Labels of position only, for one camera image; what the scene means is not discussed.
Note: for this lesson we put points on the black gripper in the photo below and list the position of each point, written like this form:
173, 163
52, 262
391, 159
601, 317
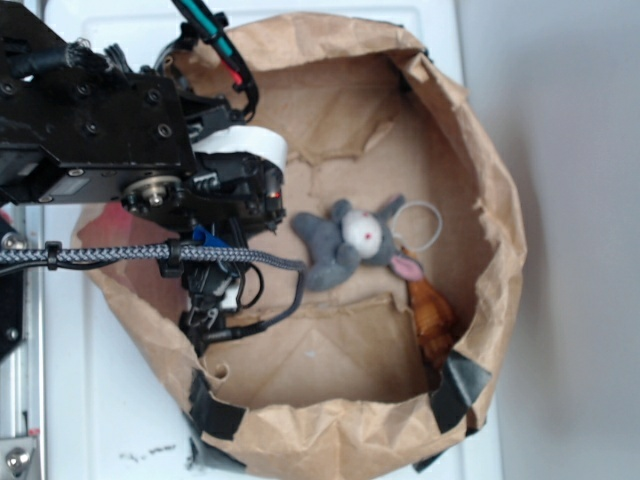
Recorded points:
237, 194

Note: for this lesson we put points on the gray plush bunny toy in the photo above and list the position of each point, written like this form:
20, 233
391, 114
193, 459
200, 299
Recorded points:
350, 238

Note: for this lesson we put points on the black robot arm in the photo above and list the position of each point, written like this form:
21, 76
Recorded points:
81, 127

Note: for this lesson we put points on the brown paper bag tray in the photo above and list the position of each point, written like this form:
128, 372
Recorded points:
341, 389

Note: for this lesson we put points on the brown spiral seashell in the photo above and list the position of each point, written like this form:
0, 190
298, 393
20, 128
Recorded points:
434, 319

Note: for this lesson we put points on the white plastic base tray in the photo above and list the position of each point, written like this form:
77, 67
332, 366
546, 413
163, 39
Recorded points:
106, 414

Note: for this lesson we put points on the black mounting bracket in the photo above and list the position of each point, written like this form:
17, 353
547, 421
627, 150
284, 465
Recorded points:
12, 291

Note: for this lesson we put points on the aluminium frame rail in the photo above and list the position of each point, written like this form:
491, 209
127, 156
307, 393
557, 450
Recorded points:
23, 410

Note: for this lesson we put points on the silver corner bracket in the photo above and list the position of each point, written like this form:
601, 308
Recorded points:
20, 458

